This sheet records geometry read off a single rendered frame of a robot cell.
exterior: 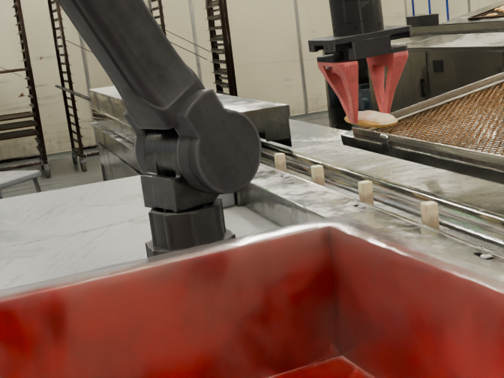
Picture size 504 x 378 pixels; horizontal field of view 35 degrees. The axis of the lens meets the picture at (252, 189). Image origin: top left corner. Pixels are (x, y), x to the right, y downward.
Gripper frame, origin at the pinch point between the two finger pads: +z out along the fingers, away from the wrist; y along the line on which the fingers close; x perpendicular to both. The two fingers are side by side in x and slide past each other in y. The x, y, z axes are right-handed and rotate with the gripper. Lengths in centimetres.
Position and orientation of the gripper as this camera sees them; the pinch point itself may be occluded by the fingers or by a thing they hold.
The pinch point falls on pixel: (368, 112)
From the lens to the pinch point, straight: 93.5
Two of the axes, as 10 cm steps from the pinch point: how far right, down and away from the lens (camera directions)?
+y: -9.3, 2.2, -2.9
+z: 1.5, 9.6, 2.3
